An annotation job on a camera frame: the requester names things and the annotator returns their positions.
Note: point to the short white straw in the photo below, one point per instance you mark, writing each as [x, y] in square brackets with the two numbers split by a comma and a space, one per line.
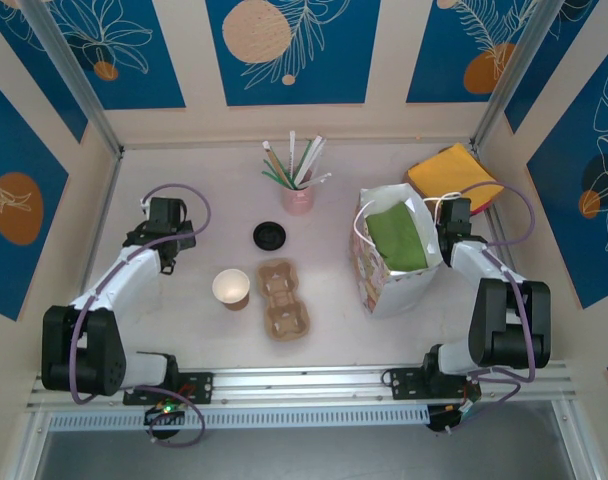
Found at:
[324, 177]

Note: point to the aluminium corner post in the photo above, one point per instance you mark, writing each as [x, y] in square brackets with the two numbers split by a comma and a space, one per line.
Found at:
[74, 75]
[514, 65]

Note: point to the red paper napkin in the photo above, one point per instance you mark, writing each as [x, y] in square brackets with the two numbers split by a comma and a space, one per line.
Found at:
[484, 209]

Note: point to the cardboard cup carrier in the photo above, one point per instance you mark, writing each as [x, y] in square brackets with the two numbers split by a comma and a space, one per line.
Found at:
[284, 310]

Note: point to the black plastic cup lid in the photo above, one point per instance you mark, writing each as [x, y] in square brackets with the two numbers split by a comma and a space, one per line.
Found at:
[269, 235]

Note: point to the white paper bag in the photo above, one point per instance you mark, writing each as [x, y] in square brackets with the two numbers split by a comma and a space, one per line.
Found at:
[404, 295]

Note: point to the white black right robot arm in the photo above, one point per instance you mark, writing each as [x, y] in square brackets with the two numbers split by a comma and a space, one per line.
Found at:
[476, 262]

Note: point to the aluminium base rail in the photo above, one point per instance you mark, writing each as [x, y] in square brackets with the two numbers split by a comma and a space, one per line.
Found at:
[304, 382]

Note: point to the green striped wrapped straw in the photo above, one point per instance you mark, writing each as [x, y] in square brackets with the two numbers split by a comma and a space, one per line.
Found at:
[306, 152]

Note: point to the white paper-wrapped straw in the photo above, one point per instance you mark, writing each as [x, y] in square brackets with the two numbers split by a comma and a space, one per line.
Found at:
[316, 149]
[292, 155]

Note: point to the aluminium front frame bar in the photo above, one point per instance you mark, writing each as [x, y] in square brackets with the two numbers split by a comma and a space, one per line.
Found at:
[29, 455]
[579, 445]

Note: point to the black base electronics module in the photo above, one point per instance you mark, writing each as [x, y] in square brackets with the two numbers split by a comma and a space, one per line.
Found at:
[449, 417]
[164, 417]

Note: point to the brown paper cup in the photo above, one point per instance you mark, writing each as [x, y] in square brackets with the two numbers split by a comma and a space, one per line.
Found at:
[230, 288]

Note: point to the kraft brown straw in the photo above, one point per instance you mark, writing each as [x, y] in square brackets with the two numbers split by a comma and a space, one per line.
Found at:
[275, 162]

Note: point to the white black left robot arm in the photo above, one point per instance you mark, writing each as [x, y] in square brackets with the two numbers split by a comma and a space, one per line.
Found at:
[114, 280]

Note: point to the pink straw holder cup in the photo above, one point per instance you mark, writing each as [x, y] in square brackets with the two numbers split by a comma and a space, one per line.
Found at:
[299, 202]

